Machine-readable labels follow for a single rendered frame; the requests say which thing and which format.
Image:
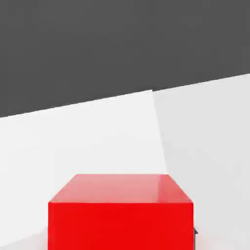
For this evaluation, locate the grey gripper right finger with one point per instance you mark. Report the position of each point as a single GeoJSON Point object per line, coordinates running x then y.
{"type": "Point", "coordinates": [195, 240]}

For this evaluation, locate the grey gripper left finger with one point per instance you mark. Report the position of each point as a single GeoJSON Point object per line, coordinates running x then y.
{"type": "Point", "coordinates": [37, 242]}

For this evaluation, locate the small red cube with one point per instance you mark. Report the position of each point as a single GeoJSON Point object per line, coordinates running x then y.
{"type": "Point", "coordinates": [120, 224]}

